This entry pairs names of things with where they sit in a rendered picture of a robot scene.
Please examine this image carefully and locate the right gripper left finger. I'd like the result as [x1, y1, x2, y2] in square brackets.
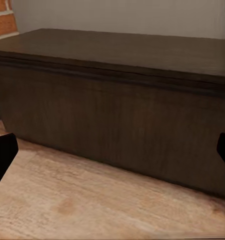
[0, 133, 19, 181]

